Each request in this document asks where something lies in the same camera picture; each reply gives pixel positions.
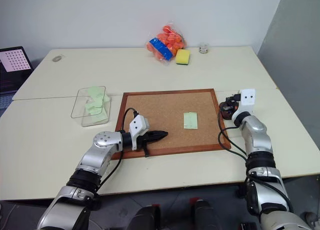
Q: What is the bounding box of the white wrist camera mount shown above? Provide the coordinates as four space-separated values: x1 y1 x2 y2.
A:
128 115 151 151
231 88 257 122

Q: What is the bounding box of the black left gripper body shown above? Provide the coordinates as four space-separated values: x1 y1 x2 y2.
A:
136 131 152 158

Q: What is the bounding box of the laptop with dot pattern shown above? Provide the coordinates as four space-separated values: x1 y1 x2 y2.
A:
0 46 35 116

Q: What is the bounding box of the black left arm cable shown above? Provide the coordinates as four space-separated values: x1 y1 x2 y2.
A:
96 107 140 191

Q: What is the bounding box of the yellow sponge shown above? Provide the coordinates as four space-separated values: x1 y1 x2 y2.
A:
175 48 192 66

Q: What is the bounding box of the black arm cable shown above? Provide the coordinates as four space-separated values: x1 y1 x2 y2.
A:
216 107 251 166
96 107 140 191

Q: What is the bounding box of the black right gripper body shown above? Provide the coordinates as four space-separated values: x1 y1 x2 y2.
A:
225 94 242 108

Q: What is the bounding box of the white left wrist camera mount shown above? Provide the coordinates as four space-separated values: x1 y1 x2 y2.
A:
128 115 151 151

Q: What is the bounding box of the wood-framed cork board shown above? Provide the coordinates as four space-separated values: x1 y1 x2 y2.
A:
109 88 232 161

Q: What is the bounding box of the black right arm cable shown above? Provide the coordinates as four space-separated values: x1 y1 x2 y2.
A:
216 107 251 166

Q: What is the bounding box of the dark rounded shape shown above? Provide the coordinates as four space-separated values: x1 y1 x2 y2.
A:
189 197 219 230

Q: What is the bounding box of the bag of orange pieces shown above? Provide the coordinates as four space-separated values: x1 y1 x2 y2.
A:
145 21 188 67

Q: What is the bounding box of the green sticky note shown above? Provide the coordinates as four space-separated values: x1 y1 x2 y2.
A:
87 111 110 124
182 111 199 130
84 97 111 115
87 86 107 100

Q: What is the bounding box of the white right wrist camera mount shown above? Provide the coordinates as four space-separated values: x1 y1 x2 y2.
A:
231 88 257 122

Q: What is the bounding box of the clear plastic box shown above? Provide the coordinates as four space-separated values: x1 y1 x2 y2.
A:
70 84 112 127

